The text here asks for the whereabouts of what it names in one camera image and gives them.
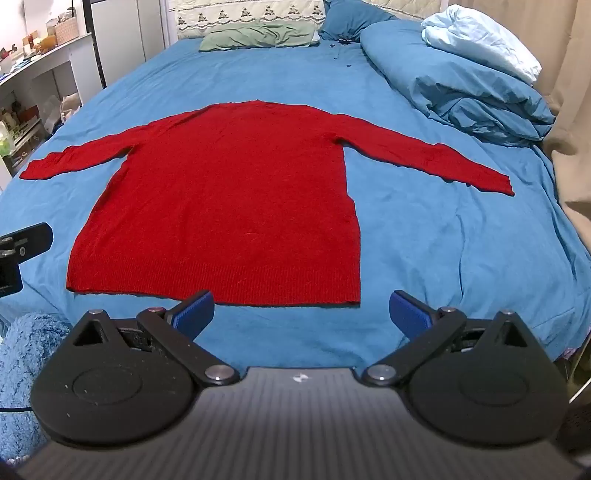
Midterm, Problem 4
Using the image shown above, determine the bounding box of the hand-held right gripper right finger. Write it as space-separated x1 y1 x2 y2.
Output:
361 290 532 387

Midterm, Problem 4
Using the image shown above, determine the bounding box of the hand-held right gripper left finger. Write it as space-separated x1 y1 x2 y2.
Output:
69 290 241 387

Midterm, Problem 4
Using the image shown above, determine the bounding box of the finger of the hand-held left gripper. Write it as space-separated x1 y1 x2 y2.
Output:
0 223 54 265

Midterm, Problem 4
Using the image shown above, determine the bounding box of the red knit sweater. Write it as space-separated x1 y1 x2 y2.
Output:
19 99 515 308

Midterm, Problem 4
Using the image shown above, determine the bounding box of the blue bed sheet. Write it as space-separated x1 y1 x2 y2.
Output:
0 37 591 370

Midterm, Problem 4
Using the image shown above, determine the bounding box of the blue fluffy rug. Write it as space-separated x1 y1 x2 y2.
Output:
0 313 72 464

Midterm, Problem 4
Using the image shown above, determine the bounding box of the white shelf desk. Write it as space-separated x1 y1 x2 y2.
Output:
0 32 100 190

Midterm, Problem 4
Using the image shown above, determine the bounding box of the black pole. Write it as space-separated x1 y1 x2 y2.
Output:
89 0 108 89

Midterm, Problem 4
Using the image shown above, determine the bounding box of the wicker basket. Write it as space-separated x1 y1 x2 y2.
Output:
54 18 80 46

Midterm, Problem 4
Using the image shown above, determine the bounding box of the blue duvet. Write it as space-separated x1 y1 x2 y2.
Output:
360 19 557 147

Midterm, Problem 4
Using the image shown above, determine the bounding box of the white and grey wardrobe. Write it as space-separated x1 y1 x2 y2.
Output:
90 0 178 88

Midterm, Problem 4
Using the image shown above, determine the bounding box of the green pillow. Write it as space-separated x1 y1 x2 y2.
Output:
199 21 320 52

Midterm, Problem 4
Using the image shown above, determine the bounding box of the light blue blanket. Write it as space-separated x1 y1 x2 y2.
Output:
421 4 542 85

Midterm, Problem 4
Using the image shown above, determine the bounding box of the blue pillow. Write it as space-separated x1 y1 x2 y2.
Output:
318 0 398 42

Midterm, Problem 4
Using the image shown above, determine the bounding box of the cream quilted headboard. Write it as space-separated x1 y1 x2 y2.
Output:
175 0 444 42

